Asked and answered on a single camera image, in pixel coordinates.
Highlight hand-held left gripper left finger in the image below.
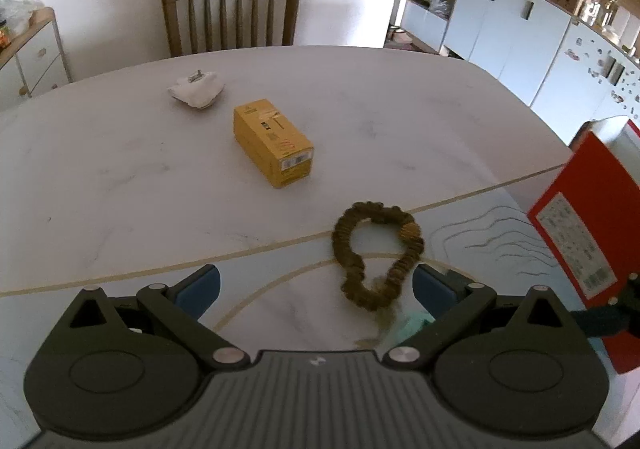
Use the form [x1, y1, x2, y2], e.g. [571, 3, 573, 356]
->
[70, 264, 251, 371]

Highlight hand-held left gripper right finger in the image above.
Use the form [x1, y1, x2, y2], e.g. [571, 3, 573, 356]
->
[382, 263, 581, 373]

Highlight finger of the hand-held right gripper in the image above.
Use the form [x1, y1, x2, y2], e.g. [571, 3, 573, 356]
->
[570, 273, 640, 338]

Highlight brown fabric scrunchie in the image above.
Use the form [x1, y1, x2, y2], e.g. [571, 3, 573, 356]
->
[331, 201, 426, 313]

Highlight red cardboard box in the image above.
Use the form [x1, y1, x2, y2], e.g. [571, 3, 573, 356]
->
[526, 116, 640, 376]

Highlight yellow cardboard box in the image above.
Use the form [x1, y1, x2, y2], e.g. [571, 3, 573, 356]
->
[233, 99, 315, 188]

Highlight white cloth pouch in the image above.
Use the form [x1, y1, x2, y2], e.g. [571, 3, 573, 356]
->
[166, 70, 227, 110]

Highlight white kitchen cabinets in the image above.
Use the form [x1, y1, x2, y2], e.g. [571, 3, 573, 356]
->
[400, 0, 574, 108]

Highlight white wooden sideboard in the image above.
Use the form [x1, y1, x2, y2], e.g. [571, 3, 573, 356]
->
[0, 5, 72, 112]

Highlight white plastic bags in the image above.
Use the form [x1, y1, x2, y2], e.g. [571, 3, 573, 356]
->
[0, 0, 47, 37]

